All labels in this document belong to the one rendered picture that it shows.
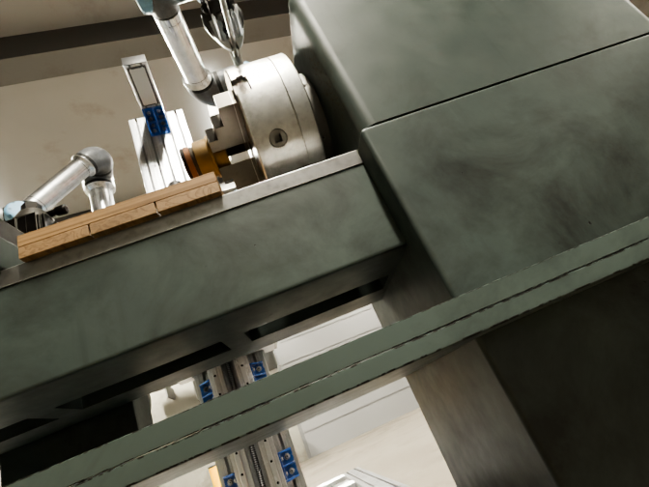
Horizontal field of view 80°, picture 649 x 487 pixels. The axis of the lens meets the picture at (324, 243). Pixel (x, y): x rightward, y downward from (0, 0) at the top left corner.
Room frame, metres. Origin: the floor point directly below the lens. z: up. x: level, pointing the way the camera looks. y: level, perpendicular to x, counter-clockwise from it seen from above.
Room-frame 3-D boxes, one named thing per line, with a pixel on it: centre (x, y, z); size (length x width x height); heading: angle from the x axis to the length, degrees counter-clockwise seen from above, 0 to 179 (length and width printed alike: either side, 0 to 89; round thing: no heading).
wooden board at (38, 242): (0.66, 0.29, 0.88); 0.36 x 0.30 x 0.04; 9
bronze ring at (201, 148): (0.68, 0.16, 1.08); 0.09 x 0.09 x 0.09; 9
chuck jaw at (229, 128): (0.60, 0.07, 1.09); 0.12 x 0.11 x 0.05; 9
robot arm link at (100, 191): (1.28, 0.77, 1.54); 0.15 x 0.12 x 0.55; 37
